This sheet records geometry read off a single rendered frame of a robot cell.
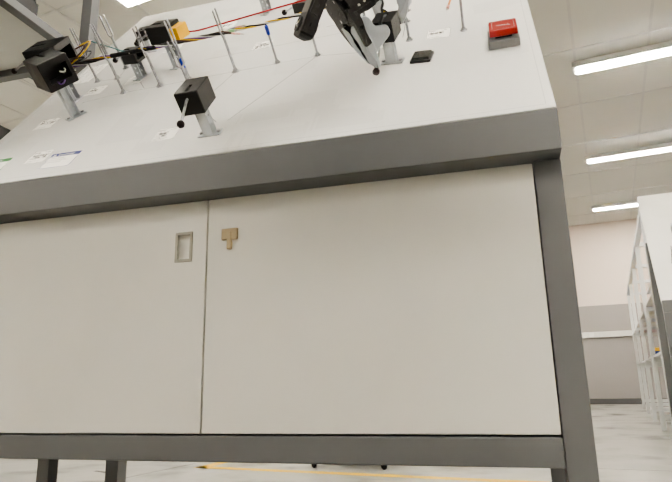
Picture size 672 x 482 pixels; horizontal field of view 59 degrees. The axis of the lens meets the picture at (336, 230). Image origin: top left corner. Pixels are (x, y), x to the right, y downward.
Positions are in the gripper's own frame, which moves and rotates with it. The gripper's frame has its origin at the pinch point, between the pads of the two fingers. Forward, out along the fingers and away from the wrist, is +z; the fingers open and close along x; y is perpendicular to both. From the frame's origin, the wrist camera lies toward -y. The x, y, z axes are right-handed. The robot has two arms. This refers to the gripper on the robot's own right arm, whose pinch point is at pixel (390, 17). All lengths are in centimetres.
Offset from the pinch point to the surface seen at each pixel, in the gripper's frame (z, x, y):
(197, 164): 23.2, 26.7, -32.4
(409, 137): 20.9, -9.9, -27.4
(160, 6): -60, 266, 282
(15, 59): -4, 123, 18
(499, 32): 5.2, -20.8, -1.7
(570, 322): 47, -34, -34
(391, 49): 6.2, -0.8, -3.5
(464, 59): 9.4, -14.7, -3.6
